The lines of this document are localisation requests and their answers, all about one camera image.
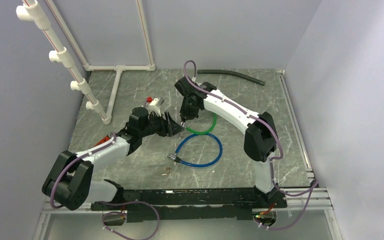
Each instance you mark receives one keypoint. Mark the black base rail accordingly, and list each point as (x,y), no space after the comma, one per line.
(208,203)

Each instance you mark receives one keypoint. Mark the white PVC pipe frame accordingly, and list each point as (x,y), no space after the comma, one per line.
(31,11)

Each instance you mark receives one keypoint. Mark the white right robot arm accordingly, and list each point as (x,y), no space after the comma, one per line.
(260,136)

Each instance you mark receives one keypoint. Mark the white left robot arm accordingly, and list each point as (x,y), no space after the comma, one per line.
(69,183)

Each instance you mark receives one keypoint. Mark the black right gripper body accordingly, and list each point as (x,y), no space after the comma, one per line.
(187,110)

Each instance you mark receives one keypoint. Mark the green cable lock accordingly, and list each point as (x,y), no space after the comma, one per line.
(209,130)

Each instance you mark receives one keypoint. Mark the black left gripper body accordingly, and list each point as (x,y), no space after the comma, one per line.
(156,125)

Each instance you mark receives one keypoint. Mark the blue cable lock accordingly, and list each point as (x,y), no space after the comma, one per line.
(198,151)

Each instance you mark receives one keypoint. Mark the black foam tube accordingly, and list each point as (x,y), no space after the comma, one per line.
(231,73)

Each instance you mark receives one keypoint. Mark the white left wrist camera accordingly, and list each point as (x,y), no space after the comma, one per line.
(154,105)

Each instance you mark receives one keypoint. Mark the red handled adjustable wrench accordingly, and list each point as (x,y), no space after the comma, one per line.
(103,140)

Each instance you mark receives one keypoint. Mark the aluminium extrusion frame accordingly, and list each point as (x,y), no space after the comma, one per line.
(263,217)

